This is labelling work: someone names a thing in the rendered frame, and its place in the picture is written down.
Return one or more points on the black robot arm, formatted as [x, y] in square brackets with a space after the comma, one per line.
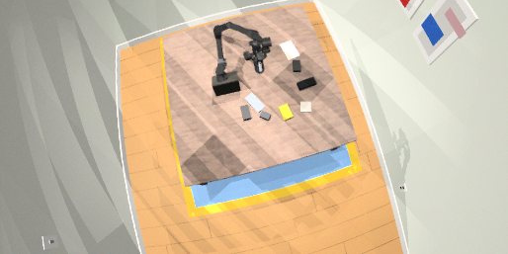
[256, 44]

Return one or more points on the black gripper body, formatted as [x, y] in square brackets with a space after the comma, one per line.
[249, 56]

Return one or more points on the yellow block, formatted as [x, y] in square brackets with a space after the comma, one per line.
[286, 112]

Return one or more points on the white flat sheet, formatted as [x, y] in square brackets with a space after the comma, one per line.
[289, 50]

